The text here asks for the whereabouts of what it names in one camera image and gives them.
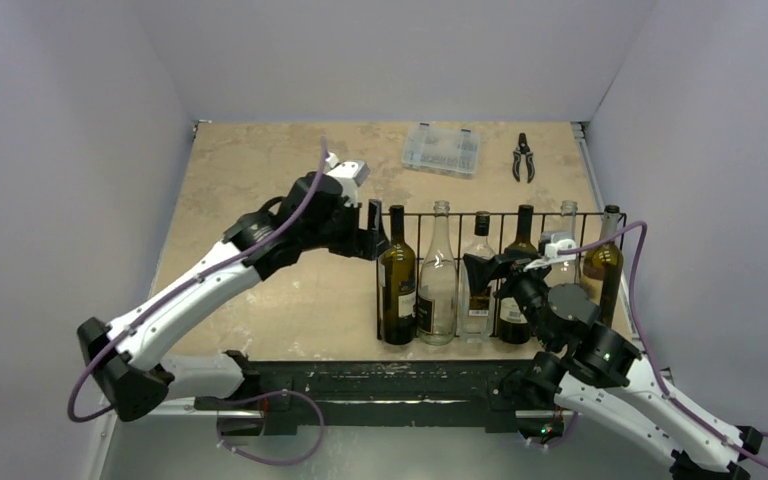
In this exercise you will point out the metal corner bracket left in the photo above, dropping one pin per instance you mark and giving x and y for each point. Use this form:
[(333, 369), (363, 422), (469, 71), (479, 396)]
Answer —
[(197, 125)]

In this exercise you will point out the clear wine bottle dark label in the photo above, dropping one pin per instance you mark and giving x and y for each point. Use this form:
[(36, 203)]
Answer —
[(567, 272)]

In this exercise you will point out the black handled pliers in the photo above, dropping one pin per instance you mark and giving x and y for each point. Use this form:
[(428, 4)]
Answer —
[(522, 155)]

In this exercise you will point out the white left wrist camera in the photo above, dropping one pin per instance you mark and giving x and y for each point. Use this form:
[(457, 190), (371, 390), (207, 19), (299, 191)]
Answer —
[(350, 174)]

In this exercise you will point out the green wine bottle front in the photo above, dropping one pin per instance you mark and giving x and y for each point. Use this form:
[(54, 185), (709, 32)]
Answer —
[(512, 325)]

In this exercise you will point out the aluminium frame rail right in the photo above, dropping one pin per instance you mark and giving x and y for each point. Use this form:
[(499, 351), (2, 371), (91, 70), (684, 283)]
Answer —
[(611, 222)]

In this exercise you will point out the green wine bottle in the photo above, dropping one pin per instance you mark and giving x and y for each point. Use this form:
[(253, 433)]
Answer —
[(396, 275), (512, 325), (601, 272)]

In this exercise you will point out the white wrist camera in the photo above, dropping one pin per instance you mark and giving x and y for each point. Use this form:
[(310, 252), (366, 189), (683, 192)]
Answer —
[(555, 247), (350, 174)]

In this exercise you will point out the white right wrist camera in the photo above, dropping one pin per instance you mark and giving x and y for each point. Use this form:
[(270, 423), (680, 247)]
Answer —
[(555, 247)]

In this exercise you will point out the black wire wine rack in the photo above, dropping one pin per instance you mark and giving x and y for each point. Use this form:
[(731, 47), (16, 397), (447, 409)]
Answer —
[(415, 222)]

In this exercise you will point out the square clear liquor bottle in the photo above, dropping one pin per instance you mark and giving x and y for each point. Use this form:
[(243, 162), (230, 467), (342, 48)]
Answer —
[(475, 314)]

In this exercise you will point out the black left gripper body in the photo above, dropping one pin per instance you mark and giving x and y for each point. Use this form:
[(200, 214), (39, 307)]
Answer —
[(349, 239)]

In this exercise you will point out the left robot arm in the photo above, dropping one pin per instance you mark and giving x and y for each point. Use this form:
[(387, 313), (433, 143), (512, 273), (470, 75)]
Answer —
[(128, 357)]

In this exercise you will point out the green wine bottle back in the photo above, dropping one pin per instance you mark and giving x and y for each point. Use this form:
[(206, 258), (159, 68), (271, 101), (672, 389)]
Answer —
[(396, 275)]

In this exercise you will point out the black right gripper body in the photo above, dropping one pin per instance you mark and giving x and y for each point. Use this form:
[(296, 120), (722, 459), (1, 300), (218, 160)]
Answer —
[(496, 270)]

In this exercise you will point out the clear plastic organizer box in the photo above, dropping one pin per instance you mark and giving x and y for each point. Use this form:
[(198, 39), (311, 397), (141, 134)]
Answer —
[(444, 151)]

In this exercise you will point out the tall clear glass bottle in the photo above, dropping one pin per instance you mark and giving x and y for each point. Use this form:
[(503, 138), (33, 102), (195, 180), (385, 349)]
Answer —
[(437, 289)]

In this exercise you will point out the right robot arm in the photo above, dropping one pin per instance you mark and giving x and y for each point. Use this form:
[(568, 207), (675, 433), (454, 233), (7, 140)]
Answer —
[(589, 368)]

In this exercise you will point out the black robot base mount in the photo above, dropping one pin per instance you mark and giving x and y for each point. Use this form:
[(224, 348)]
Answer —
[(259, 377)]

